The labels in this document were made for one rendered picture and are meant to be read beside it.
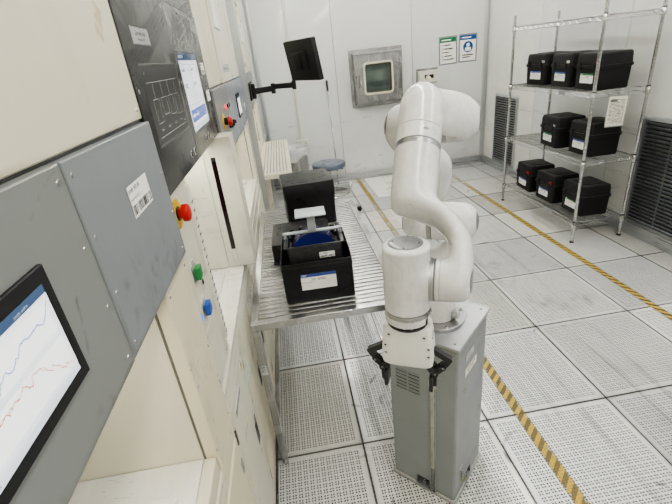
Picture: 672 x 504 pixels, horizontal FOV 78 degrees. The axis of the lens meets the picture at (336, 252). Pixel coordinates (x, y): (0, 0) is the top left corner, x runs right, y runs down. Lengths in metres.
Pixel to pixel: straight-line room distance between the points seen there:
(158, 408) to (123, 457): 0.16
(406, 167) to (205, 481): 0.77
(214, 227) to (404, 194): 1.10
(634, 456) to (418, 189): 1.75
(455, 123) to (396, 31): 4.97
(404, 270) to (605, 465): 1.65
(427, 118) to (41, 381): 0.72
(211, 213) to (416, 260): 1.16
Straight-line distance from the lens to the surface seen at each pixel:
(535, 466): 2.13
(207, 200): 1.72
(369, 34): 5.85
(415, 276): 0.72
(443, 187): 1.18
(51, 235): 0.52
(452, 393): 1.53
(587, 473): 2.17
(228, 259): 1.80
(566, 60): 4.16
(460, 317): 1.52
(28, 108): 0.56
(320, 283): 1.63
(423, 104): 0.87
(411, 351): 0.83
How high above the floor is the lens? 1.63
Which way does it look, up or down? 25 degrees down
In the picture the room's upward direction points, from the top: 7 degrees counter-clockwise
